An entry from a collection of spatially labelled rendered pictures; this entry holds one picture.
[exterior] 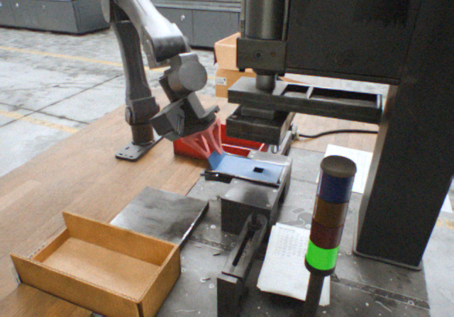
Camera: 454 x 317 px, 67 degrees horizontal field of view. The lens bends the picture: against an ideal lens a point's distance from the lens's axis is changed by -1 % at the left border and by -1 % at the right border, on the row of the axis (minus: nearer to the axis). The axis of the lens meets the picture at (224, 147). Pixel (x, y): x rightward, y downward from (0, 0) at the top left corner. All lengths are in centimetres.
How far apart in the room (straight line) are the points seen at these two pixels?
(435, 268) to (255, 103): 168
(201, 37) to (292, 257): 536
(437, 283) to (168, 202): 157
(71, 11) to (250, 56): 698
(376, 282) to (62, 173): 76
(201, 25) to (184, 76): 516
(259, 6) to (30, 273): 57
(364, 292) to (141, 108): 67
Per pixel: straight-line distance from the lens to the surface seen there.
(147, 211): 75
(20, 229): 84
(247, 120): 60
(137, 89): 94
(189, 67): 64
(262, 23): 58
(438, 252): 224
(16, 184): 99
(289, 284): 58
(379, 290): 68
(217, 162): 76
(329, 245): 44
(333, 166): 38
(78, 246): 74
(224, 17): 560
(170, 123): 64
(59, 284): 64
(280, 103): 60
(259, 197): 67
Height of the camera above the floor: 139
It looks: 29 degrees down
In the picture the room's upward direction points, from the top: straight up
